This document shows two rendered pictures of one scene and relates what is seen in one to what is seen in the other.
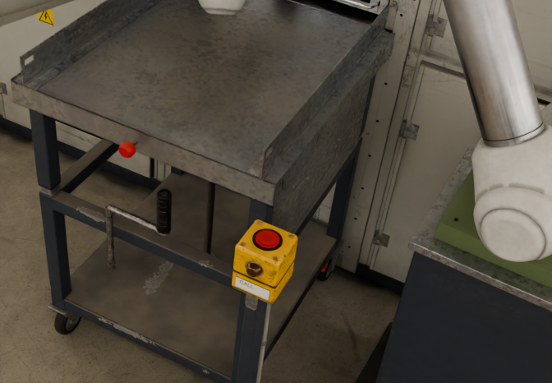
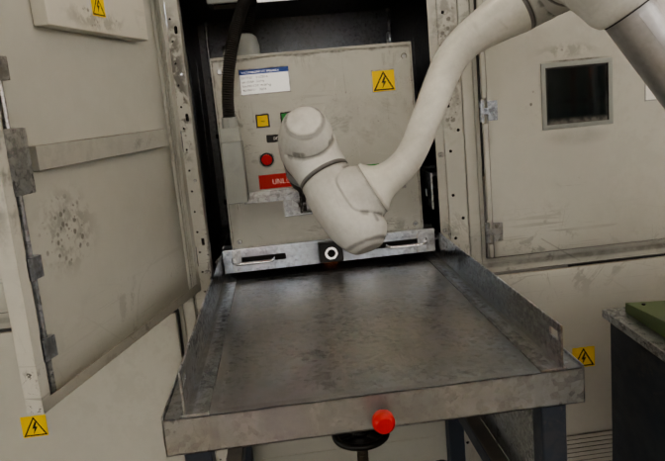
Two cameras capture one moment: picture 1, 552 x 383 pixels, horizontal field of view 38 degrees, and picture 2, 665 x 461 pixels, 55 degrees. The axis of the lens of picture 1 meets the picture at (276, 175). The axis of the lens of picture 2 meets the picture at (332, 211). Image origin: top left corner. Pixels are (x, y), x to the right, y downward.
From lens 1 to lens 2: 1.01 m
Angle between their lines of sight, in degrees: 38
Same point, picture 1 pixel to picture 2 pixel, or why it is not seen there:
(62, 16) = (59, 415)
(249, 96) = (429, 327)
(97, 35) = (209, 349)
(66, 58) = (204, 376)
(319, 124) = not seen: hidden behind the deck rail
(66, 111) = (263, 422)
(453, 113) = not seen: hidden behind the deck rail
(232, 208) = not seen: outside the picture
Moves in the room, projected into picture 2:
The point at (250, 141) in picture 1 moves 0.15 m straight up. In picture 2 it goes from (496, 351) to (492, 261)
